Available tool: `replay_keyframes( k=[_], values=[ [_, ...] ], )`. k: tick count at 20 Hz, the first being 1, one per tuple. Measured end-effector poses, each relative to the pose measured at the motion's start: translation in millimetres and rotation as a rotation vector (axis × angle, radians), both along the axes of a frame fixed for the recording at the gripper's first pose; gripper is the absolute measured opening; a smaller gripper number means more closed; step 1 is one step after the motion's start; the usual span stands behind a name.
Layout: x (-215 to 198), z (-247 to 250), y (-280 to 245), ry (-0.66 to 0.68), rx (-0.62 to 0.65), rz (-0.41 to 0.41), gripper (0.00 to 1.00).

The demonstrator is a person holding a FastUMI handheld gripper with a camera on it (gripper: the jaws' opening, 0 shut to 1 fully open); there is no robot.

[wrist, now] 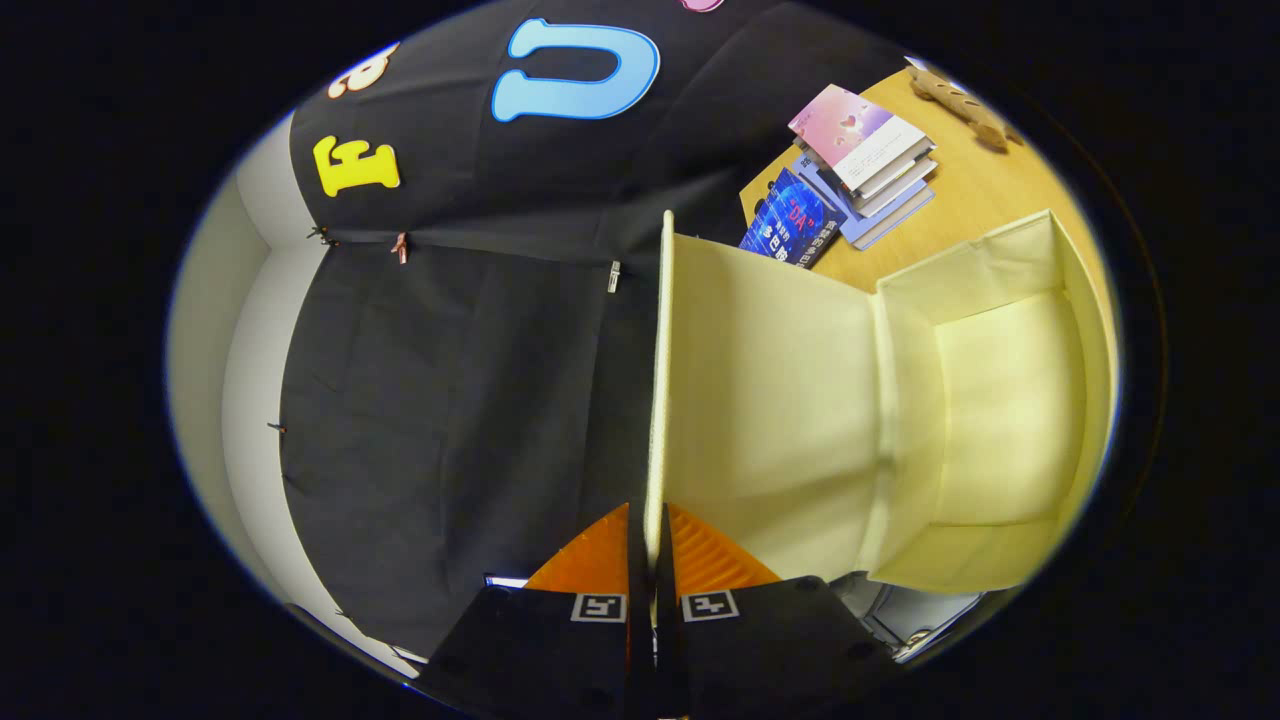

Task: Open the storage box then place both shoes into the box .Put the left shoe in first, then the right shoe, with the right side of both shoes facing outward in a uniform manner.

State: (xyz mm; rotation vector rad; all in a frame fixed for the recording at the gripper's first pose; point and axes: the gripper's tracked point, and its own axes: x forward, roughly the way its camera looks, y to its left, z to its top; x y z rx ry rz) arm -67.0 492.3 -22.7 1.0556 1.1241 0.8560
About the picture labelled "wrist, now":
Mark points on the pale blue book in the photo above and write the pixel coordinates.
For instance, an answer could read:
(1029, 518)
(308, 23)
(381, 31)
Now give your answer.
(885, 228)

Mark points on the white book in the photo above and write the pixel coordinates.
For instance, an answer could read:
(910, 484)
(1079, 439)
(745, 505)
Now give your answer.
(905, 190)

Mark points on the wooden clothespin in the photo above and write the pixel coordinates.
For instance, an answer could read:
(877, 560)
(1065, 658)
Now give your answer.
(400, 247)

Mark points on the brown plush toy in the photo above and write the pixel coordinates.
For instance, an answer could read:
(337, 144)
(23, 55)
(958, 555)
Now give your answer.
(960, 100)

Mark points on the dark blue book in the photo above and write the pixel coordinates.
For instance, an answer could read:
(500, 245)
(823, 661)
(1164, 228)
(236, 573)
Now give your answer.
(790, 225)

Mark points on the lit screen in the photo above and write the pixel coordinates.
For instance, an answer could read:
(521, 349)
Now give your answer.
(505, 581)

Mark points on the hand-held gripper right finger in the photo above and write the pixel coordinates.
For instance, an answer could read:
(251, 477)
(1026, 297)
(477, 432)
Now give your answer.
(770, 650)

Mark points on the black backdrop cloth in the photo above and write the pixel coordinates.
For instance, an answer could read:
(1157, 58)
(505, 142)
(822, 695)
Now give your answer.
(450, 380)

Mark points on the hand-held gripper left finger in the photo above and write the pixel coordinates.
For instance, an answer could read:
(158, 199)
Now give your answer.
(560, 650)

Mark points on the green fabric storage box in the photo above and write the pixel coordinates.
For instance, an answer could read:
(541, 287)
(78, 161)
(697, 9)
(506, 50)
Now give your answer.
(780, 400)

